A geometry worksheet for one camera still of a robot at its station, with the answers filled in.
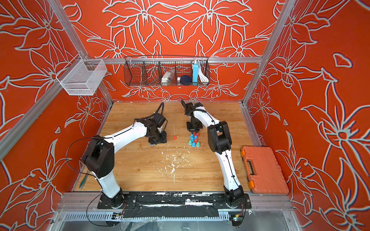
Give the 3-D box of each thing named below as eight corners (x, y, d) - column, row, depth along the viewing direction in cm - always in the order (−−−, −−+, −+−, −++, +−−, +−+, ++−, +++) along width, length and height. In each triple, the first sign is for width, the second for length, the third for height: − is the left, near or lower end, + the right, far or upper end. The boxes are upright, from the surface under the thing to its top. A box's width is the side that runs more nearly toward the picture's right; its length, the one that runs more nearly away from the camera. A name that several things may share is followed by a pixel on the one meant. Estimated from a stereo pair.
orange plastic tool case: (250, 194, 77) (254, 192, 72) (238, 150, 94) (241, 146, 89) (284, 194, 77) (291, 191, 72) (266, 150, 94) (270, 145, 89)
